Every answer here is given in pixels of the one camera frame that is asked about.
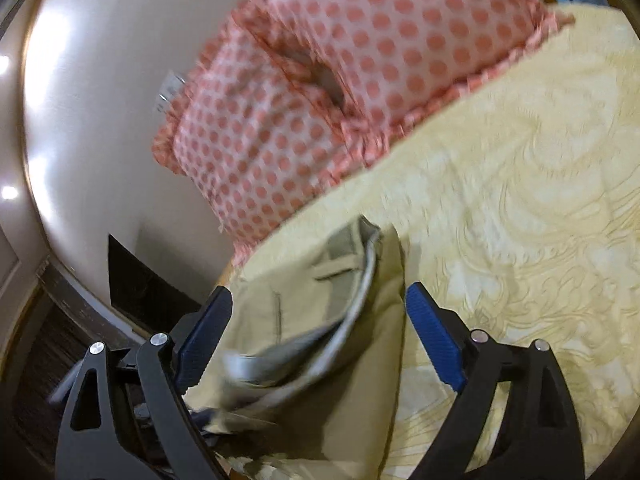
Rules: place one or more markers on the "lower pink polka-dot pillow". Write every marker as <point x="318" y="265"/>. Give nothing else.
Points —
<point x="256" y="137"/>

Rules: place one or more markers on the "upper pink polka-dot pillow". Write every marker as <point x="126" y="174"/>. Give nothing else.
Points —
<point x="396" y="61"/>

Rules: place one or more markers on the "khaki beige pants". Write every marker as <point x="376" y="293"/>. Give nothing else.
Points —
<point x="304" y="381"/>

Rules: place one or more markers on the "yellow patterned bed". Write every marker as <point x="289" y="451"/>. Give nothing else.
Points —
<point x="518" y="207"/>

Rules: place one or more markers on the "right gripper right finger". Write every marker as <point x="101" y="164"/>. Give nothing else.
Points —
<point x="512" y="417"/>

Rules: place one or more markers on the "pink polka-dot pillow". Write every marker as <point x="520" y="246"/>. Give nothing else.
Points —
<point x="396" y="61"/>
<point x="256" y="137"/>

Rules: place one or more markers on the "dark bedside furniture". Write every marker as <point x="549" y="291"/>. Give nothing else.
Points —
<point x="141" y="295"/>

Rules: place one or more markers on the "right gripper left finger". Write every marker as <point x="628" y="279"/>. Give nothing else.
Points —
<point x="124" y="414"/>

